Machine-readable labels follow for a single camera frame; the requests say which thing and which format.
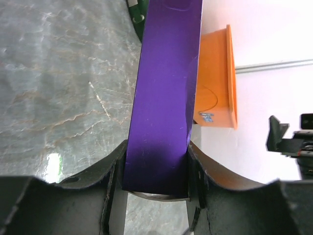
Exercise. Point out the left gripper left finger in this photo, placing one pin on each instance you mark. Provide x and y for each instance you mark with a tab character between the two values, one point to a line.
91	202

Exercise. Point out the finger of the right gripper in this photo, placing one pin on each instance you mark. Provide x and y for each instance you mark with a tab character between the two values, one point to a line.
277	130

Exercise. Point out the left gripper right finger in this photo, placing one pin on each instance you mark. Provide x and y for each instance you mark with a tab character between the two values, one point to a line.
222	202

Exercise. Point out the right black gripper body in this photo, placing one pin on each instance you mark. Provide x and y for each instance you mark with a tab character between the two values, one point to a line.
305	157

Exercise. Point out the silver R&O toothpaste box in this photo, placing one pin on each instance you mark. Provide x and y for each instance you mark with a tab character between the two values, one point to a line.
162	116

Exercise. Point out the orange plastic basket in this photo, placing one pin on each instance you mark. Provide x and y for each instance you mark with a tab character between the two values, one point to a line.
216	93

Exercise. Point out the dark green baseball cap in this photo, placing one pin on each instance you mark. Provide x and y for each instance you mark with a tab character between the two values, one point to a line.
138	10

